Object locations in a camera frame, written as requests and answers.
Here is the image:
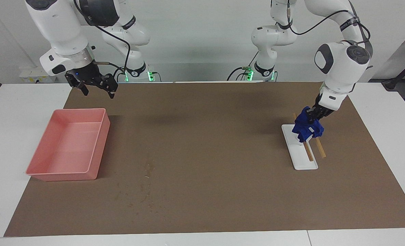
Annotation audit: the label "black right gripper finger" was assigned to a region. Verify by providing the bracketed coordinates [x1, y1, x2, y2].
[101, 75, 118, 100]
[71, 80, 90, 96]

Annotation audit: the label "blue towel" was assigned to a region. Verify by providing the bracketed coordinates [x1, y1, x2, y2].
[292, 106, 324, 144]

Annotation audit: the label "white towel rack wooden bars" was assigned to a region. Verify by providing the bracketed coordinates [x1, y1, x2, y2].
[281, 112, 327, 171]

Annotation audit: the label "white power strip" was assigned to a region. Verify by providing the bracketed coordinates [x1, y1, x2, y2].
[18, 66, 57, 84]

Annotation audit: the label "pink plastic bin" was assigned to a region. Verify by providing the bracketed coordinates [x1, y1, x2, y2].
[25, 108, 111, 182]

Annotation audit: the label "black stand leg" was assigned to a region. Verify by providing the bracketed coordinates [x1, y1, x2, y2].
[382, 54, 405, 91]

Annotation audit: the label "brown table mat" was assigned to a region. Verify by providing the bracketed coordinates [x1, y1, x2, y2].
[3, 81, 405, 237]

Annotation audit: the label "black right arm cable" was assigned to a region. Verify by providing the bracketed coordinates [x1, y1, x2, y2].
[73, 0, 132, 80]

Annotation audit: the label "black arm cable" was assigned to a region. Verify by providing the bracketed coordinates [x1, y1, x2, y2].
[286, 0, 372, 52]
[73, 0, 132, 80]

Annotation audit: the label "black base cables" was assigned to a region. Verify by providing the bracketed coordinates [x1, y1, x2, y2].
[227, 51, 259, 82]

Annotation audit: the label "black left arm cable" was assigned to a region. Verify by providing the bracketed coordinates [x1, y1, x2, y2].
[286, 0, 372, 52]

